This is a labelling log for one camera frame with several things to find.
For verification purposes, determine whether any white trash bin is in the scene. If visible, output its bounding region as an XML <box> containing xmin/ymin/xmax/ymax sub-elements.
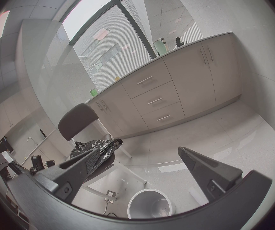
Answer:
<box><xmin>127</xmin><ymin>189</ymin><xmax>176</xmax><ymax>219</ymax></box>

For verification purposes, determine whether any grey padded white chair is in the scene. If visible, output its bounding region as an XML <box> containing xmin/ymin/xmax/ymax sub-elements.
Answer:
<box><xmin>57</xmin><ymin>103</ymin><xmax>147</xmax><ymax>197</ymax></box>

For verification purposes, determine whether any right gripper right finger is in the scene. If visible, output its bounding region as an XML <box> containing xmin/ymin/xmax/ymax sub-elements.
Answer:
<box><xmin>178</xmin><ymin>146</ymin><xmax>244</xmax><ymax>203</ymax></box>

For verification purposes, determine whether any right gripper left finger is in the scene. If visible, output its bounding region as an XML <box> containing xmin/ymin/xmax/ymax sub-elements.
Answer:
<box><xmin>36</xmin><ymin>147</ymin><xmax>101</xmax><ymax>203</ymax></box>

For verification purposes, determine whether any black plastic bag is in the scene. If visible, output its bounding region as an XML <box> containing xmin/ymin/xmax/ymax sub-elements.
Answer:
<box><xmin>69</xmin><ymin>138</ymin><xmax>124</xmax><ymax>174</ymax></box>

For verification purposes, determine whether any window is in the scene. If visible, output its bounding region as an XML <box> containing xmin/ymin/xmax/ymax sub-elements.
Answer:
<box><xmin>43</xmin><ymin>0</ymin><xmax>204</xmax><ymax>94</ymax></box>

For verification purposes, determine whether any white cable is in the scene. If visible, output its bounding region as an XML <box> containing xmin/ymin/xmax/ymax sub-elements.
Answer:
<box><xmin>103</xmin><ymin>199</ymin><xmax>111</xmax><ymax>215</ymax></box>

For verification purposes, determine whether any beige low cabinet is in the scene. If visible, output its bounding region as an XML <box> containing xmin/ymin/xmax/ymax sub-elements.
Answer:
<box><xmin>86</xmin><ymin>32</ymin><xmax>243</xmax><ymax>139</ymax></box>

